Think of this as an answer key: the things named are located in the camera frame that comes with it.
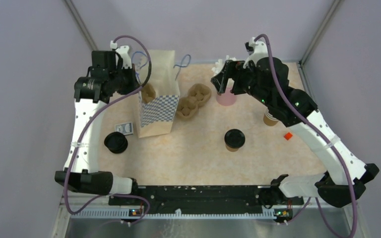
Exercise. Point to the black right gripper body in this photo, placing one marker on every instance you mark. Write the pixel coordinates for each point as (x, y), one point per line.
(245, 81)

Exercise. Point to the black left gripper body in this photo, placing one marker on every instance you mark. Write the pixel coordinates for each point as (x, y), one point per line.
(124, 80)

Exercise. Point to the blue checkered paper bag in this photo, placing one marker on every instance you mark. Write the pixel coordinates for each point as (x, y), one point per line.
(157, 117)

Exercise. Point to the black plastic cup lid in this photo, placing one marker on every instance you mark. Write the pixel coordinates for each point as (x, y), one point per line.
(234, 138)

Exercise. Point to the single brown paper cup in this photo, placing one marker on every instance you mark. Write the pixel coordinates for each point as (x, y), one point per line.
(232, 149)

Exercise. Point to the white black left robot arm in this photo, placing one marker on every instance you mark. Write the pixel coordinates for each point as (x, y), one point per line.
(111, 72)

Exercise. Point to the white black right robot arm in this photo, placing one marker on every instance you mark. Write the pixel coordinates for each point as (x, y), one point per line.
(345, 176)

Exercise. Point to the bundle of white straws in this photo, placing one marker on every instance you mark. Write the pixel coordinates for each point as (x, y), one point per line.
(218, 66)

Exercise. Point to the pink straw holder cup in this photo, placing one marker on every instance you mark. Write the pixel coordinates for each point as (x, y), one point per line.
(226, 99)

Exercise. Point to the brown pulp cup carrier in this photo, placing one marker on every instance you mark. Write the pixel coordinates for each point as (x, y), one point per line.
(198, 95)

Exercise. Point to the stack of brown paper cups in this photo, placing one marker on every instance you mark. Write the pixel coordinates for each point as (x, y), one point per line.
(268, 119)

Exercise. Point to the small printed card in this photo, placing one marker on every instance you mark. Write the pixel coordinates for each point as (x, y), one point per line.
(125, 128)

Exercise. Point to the stack of black lids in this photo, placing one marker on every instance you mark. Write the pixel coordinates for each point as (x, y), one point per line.
(116, 142)

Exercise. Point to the small red cube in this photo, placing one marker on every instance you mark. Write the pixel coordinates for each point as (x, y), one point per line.
(288, 136)

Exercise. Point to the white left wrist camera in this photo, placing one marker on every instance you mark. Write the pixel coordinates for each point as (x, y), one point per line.
(124, 52)

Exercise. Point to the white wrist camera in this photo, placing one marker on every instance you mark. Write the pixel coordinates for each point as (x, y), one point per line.
(124, 52)
(257, 50)

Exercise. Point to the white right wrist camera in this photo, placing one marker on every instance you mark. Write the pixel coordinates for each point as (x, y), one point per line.
(257, 50)

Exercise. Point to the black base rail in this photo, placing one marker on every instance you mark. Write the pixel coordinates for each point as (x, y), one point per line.
(206, 200)

